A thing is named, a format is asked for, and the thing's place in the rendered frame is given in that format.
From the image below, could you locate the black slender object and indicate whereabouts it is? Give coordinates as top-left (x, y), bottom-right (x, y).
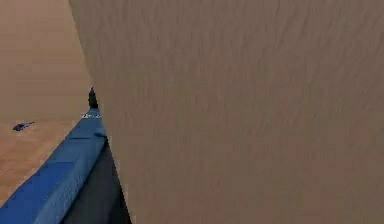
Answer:
top-left (87, 86), bottom-right (99, 110)

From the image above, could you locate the small dark blue object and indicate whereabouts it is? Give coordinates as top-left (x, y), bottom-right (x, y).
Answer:
top-left (12, 121), bottom-right (35, 132)

